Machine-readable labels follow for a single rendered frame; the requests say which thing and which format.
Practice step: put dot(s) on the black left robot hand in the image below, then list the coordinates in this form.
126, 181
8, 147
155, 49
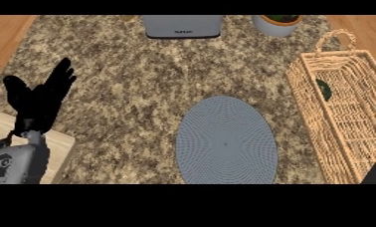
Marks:
43, 100

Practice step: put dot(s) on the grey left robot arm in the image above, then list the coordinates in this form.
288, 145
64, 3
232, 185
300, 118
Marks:
21, 163

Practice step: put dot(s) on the grey oval placemat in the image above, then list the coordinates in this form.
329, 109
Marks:
226, 141

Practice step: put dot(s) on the dark green squash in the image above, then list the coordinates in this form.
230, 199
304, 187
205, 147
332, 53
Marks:
323, 89

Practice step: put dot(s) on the tan wicker basket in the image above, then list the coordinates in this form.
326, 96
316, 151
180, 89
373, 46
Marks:
338, 118

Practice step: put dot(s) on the grey box appliance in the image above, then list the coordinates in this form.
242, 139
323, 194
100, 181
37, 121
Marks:
182, 26

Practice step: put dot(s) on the white plant pot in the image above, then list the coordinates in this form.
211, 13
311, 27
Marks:
277, 24

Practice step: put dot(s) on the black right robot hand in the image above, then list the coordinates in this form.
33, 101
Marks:
370, 176

